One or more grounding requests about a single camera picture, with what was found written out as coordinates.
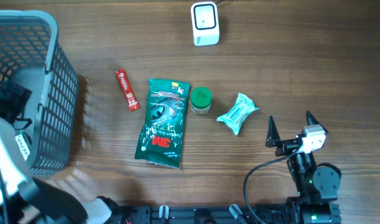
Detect green white gum pack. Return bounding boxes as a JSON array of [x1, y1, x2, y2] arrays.
[[15, 131, 30, 161]]

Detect white barcode scanner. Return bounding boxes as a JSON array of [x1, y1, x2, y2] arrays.
[[190, 1, 220, 47]]

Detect black right camera cable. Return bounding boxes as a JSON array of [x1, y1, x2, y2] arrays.
[[242, 146, 302, 224]]

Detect grey plastic mesh basket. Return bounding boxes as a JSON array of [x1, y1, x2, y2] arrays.
[[0, 10, 78, 177]]

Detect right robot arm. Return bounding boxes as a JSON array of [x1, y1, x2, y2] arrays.
[[265, 111, 341, 223]]

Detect teal wet wipes pack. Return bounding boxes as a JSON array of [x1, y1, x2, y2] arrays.
[[216, 93, 259, 135]]

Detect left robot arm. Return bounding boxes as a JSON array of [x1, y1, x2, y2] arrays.
[[0, 81, 113, 224]]

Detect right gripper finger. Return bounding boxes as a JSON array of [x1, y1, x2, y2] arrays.
[[265, 116, 281, 147], [305, 110, 328, 135]]

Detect green lid jar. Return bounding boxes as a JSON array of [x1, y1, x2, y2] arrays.
[[190, 86, 212, 115]]

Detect red coffee stick sachet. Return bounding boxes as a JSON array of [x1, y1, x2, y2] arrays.
[[115, 68, 141, 111]]

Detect green 3M glove package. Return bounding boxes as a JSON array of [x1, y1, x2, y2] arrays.
[[134, 78, 190, 169]]

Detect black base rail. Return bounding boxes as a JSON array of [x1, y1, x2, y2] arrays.
[[114, 203, 342, 224]]

